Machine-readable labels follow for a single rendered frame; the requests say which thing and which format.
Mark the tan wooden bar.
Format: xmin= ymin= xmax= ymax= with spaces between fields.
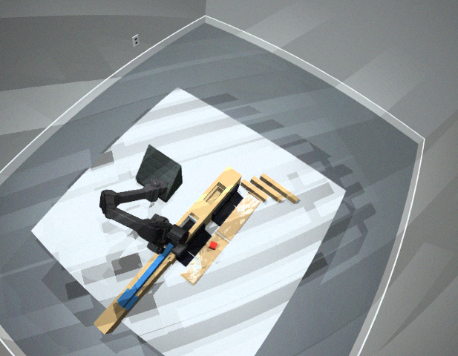
xmin=260 ymin=173 xmax=298 ymax=204
xmin=250 ymin=176 xmax=284 ymax=203
xmin=241 ymin=179 xmax=268 ymax=202

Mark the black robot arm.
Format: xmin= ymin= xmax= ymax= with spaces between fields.
xmin=99 ymin=177 xmax=189 ymax=254

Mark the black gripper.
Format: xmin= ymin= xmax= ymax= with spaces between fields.
xmin=166 ymin=238 xmax=188 ymax=257

